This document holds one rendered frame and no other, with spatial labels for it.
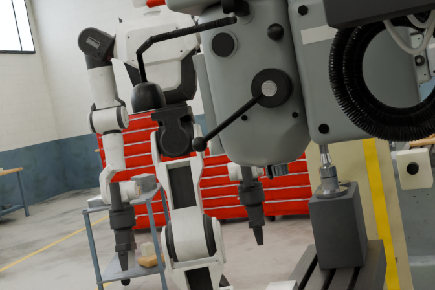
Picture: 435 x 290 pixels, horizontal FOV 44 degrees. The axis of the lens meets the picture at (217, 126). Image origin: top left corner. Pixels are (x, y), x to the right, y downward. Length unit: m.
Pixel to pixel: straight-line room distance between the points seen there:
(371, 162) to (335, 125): 1.88
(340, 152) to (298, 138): 1.82
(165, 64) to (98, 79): 0.25
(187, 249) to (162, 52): 0.65
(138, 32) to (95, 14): 10.20
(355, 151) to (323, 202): 1.36
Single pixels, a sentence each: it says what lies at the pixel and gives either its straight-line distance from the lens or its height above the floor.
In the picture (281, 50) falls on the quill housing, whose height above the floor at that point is 1.52.
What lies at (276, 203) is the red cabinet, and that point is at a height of 0.21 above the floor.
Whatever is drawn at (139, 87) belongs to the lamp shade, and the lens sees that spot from 1.13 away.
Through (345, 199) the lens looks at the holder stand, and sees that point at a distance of 1.47.
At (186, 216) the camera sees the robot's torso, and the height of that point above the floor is 1.09.
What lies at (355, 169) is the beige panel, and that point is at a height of 0.97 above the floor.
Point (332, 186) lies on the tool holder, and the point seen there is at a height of 1.16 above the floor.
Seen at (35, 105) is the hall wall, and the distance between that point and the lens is 12.31.
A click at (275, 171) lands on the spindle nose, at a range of 1.08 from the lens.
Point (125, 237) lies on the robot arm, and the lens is 1.87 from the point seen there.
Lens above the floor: 1.45
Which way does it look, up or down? 3 degrees down
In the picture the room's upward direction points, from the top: 11 degrees counter-clockwise
